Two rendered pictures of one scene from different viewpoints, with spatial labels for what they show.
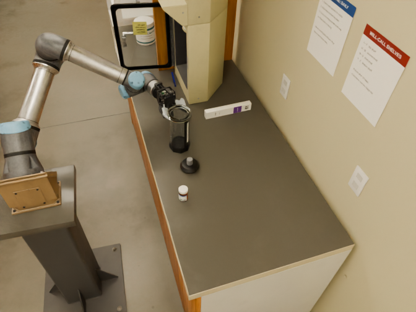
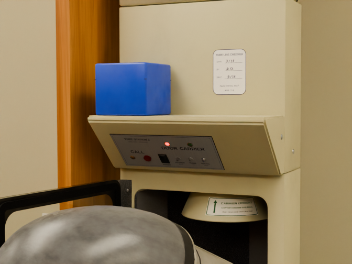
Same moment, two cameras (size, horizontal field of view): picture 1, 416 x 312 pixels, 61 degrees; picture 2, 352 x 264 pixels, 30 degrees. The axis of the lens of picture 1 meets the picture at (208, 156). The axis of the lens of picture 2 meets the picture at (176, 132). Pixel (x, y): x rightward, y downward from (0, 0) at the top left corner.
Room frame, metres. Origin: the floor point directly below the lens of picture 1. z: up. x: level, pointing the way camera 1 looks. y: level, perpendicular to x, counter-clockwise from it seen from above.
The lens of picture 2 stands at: (0.93, 1.04, 1.54)
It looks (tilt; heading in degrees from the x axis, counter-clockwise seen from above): 3 degrees down; 314
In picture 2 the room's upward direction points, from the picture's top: straight up
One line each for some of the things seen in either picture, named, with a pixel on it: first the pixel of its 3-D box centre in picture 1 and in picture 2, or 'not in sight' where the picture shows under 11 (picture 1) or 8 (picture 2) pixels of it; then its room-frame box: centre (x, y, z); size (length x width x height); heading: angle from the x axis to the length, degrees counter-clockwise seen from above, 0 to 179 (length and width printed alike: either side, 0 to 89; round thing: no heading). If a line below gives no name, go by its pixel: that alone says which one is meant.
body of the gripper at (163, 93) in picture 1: (163, 95); not in sight; (1.35, 0.22, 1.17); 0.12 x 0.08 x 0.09; 35
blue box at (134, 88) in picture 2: not in sight; (133, 89); (1.79, 0.26, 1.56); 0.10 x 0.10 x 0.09; 20
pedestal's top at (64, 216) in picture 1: (37, 200); not in sight; (0.89, 0.74, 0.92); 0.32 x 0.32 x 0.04; 16
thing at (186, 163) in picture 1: (189, 163); not in sight; (1.09, 0.08, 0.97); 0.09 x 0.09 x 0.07
